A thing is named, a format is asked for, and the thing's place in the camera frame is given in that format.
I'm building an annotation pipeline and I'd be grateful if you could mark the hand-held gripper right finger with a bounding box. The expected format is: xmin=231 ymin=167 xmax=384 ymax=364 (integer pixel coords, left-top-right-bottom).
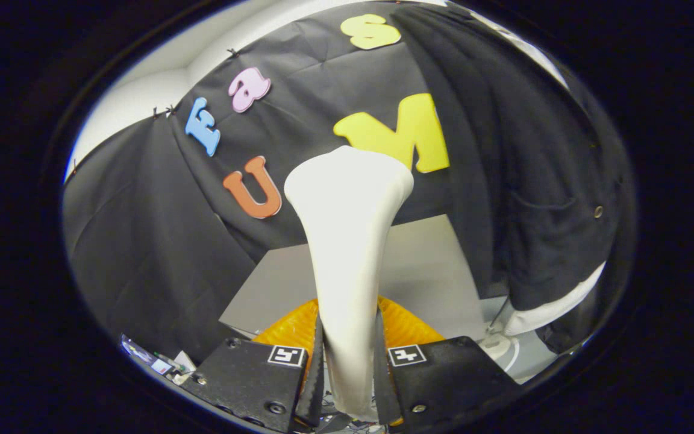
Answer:
xmin=374 ymin=295 xmax=519 ymax=430

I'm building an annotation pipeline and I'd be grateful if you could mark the small printed card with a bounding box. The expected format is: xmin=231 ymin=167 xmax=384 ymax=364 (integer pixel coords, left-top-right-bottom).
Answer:
xmin=121 ymin=335 xmax=197 ymax=386

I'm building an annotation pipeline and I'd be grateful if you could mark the black backdrop cloth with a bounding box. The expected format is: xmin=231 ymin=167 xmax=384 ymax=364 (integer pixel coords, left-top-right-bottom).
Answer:
xmin=63 ymin=0 xmax=462 ymax=362

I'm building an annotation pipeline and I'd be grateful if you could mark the black blazer jacket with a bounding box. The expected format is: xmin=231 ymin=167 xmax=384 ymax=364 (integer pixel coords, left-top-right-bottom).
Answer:
xmin=390 ymin=3 xmax=632 ymax=354

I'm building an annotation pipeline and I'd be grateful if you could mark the white garment steamer head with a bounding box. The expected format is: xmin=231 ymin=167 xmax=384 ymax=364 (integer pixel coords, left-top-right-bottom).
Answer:
xmin=284 ymin=145 xmax=415 ymax=423

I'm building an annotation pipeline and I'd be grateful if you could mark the white fabric ironing panel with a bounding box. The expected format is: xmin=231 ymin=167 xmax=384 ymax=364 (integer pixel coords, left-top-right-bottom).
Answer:
xmin=504 ymin=262 xmax=607 ymax=336

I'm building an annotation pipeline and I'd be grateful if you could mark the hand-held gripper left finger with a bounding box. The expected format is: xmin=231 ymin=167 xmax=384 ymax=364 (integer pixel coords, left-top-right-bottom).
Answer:
xmin=180 ymin=298 xmax=325 ymax=433

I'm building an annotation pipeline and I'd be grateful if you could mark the steamer base with poles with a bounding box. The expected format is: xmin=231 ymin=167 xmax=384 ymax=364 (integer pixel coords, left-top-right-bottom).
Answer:
xmin=478 ymin=298 xmax=519 ymax=362

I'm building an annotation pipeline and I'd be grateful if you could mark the grey cabinet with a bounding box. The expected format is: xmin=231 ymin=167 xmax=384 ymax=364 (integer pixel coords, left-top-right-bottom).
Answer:
xmin=219 ymin=214 xmax=486 ymax=341

